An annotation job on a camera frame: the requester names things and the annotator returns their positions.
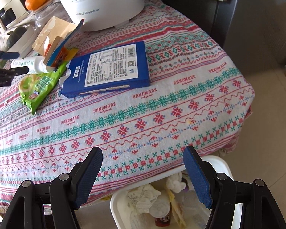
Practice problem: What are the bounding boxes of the white tissue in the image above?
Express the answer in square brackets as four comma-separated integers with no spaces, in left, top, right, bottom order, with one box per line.
[166,172,190,193]

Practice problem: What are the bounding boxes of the white nut snack wrapper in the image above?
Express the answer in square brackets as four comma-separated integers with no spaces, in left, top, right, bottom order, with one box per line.
[166,190,186,228]

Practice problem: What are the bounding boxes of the green snack bag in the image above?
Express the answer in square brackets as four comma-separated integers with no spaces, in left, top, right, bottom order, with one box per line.
[18,61,68,115]

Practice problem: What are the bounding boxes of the dark grey refrigerator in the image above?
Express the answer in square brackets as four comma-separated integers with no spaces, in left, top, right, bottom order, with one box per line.
[162,0,286,75]

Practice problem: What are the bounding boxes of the white trash bin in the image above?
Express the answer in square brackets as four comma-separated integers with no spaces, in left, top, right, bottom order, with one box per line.
[109,155,244,229]

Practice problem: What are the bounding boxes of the patterned handmade tablecloth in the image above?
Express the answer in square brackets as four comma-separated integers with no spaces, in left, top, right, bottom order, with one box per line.
[0,0,255,212]

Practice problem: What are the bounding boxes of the white labelled plastic bottle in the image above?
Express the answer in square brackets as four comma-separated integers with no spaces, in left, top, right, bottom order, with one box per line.
[11,55,56,74]

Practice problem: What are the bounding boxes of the silver white wrapper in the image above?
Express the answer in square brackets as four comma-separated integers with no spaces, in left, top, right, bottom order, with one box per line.
[126,184,162,214]

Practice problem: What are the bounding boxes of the red cartoon snack can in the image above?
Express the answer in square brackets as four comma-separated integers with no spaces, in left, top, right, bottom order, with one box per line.
[155,214,171,227]

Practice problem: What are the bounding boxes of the glass jar with lid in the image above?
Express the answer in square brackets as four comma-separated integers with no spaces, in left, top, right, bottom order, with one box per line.
[33,0,62,32]

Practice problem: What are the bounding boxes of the large white plastic bottle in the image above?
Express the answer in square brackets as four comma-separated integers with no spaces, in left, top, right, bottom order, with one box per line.
[149,195,170,218]

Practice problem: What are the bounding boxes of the white bowl with avocado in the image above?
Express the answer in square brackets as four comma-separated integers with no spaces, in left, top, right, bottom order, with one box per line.
[6,26,38,58]

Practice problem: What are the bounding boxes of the blue biscuit box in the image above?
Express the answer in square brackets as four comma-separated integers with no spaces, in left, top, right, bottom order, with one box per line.
[59,41,151,99]

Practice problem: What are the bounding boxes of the torn brown orange carton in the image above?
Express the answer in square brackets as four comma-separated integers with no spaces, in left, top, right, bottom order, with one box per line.
[32,16,85,67]

